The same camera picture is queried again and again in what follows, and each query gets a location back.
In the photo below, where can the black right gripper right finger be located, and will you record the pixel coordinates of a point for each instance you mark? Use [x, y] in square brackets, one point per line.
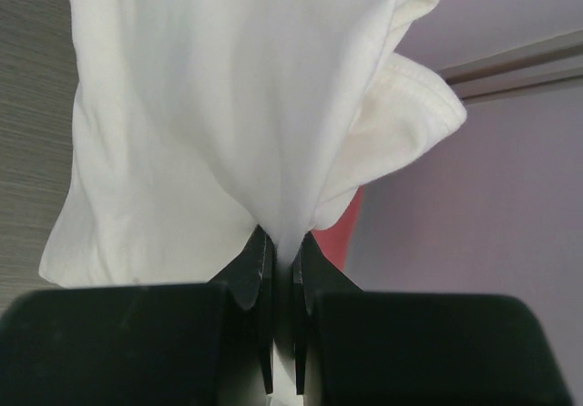
[357, 347]

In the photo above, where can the folded pink t-shirt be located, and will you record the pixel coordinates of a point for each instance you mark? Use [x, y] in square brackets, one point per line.
[334, 242]

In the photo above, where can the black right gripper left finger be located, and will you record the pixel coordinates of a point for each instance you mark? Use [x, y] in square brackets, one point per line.
[180, 344]

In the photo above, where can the aluminium table edge rail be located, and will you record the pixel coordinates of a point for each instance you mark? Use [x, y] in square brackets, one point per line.
[547, 65]

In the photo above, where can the white printed t-shirt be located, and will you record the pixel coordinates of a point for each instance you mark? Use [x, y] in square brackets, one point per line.
[197, 121]

